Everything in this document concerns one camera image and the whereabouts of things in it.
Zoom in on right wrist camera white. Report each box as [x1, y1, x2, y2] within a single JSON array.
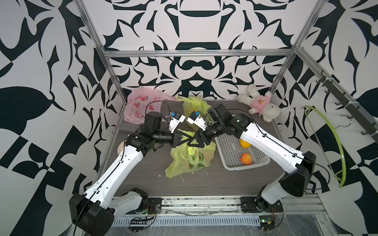
[[187, 111, 208, 131]]

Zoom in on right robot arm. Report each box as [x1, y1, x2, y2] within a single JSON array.
[[187, 104, 316, 213]]

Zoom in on white plush bunny pink shirt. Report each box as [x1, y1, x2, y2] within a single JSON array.
[[236, 84, 281, 123]]

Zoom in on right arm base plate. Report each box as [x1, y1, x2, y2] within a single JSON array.
[[240, 196, 283, 213]]

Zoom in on black wall hook rack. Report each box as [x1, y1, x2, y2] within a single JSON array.
[[317, 70, 378, 142]]

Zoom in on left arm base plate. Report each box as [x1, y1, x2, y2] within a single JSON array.
[[147, 197, 162, 214]]

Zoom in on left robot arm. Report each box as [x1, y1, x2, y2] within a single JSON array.
[[69, 112, 190, 236]]

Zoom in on small round clock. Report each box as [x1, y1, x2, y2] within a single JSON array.
[[117, 141, 124, 155]]

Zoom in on pink plastic bag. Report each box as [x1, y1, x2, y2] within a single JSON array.
[[124, 87, 177, 125]]

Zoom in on orange peach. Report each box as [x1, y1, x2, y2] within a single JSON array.
[[240, 153, 253, 165]]

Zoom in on yellow orange fruit with leaf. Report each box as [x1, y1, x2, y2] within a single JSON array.
[[240, 139, 251, 148]]

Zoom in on white plastic basket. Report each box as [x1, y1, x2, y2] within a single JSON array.
[[215, 134, 270, 171]]

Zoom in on green hoop hanger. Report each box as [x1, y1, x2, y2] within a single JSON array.
[[302, 106, 347, 188]]

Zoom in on green plastic bag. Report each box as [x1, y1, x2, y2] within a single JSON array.
[[176, 96, 211, 118], [165, 142, 216, 178]]

